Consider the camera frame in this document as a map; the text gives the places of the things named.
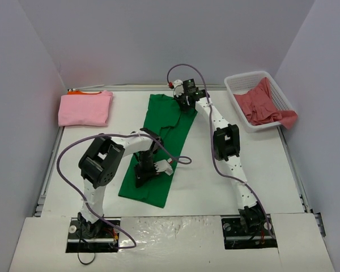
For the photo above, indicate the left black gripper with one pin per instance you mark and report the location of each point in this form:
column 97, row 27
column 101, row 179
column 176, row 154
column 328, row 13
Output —
column 144, row 173

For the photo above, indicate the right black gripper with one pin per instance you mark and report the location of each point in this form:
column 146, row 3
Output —
column 185, row 102

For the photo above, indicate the green t shirt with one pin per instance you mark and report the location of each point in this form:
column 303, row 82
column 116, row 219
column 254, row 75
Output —
column 164, row 118

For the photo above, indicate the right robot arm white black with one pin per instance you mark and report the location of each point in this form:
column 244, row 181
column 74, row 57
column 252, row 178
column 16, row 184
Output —
column 225, row 152

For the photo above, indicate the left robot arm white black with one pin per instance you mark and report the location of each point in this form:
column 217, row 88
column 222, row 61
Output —
column 99, row 164

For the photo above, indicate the white plastic basket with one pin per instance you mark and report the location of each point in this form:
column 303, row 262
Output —
column 240, row 84

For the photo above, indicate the red t shirt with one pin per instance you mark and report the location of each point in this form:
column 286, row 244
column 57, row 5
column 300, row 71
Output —
column 259, row 109

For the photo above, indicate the folded pink t shirt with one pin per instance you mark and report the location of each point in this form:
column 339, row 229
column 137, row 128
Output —
column 86, row 110

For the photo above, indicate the folded orange t shirt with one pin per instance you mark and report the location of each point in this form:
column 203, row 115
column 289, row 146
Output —
column 80, row 92

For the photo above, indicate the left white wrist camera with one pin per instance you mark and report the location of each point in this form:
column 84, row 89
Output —
column 164, row 166

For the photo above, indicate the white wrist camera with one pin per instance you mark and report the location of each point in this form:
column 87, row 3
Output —
column 177, row 87
column 164, row 166

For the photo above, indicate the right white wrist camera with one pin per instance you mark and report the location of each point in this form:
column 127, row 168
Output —
column 177, row 87

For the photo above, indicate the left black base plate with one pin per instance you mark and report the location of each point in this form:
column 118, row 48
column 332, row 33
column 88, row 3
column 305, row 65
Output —
column 99, row 238

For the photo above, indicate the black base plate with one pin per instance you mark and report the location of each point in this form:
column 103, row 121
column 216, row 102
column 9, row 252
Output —
column 99, row 238
column 235, row 237

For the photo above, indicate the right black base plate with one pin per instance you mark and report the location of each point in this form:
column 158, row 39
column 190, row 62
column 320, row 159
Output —
column 235, row 237

